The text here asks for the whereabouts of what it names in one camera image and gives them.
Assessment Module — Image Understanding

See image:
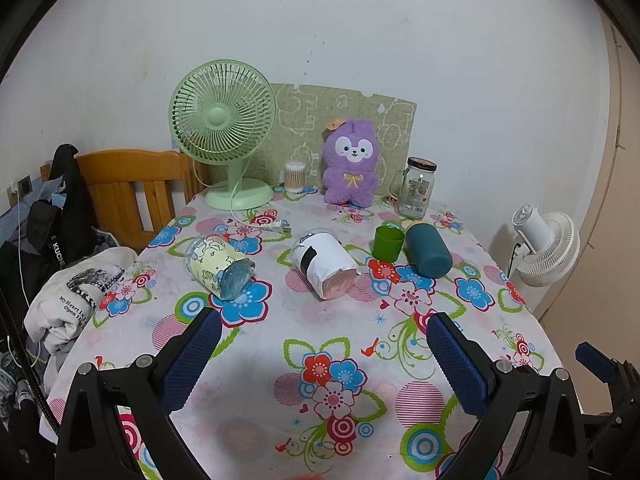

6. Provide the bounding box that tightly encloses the white floor fan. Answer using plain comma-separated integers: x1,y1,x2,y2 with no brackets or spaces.
507,203,581,289

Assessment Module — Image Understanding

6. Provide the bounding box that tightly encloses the small green cup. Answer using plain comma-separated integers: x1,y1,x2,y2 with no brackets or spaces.
372,225,405,260

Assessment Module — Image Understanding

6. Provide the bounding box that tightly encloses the black jacket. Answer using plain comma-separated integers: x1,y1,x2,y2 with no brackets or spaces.
0,143,103,321

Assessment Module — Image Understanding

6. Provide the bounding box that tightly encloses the white cup with black patch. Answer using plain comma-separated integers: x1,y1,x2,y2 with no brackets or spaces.
289,228,362,301

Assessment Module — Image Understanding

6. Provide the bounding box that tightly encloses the floral tablecloth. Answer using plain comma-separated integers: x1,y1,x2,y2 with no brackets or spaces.
40,191,566,480

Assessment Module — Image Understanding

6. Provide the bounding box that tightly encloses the green patterned board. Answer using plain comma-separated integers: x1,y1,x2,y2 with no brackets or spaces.
257,82,418,199

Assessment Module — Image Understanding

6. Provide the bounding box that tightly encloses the purple plush toy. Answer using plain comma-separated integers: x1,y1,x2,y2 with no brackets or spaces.
320,117,387,209

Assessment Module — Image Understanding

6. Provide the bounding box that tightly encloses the dark cloth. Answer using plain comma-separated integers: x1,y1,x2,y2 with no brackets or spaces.
0,350,57,480

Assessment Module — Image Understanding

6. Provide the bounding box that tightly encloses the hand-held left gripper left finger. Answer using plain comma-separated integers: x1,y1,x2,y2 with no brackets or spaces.
54,306,223,480

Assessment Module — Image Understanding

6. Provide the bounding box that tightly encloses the cotton swab container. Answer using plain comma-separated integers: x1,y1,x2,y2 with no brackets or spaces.
283,160,307,195

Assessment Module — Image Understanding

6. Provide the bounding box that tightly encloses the black cable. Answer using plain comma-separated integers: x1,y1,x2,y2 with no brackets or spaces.
0,287,58,436

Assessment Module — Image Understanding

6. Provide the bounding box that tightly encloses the teal cup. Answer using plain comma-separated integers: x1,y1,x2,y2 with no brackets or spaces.
403,222,454,278

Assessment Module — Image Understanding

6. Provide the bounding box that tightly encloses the green desk fan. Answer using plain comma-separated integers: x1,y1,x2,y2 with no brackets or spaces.
169,60,277,211

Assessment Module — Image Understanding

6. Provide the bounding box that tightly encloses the white fan cable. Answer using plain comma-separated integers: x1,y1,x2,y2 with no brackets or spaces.
227,179,295,235

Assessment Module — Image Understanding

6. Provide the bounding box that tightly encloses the yellow cartoon glass cup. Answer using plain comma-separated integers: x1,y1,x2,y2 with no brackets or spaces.
183,233,256,302

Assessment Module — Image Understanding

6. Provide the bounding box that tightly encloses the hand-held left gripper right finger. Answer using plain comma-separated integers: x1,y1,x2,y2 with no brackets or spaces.
426,311,594,480

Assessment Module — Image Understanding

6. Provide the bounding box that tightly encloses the beige wooden door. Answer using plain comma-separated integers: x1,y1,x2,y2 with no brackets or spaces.
531,12,640,376

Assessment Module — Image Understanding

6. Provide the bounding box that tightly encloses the wooden chair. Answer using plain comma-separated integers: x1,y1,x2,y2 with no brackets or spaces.
75,148,211,254

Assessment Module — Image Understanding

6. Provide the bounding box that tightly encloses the glass jar mug with lid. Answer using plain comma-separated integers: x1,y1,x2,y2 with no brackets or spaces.
389,157,438,220

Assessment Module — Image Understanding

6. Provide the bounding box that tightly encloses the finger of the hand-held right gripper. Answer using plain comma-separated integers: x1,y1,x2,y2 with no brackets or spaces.
574,342,620,384

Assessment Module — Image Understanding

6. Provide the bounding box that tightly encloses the white printed shirt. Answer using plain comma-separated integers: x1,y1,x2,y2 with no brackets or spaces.
23,247,139,362

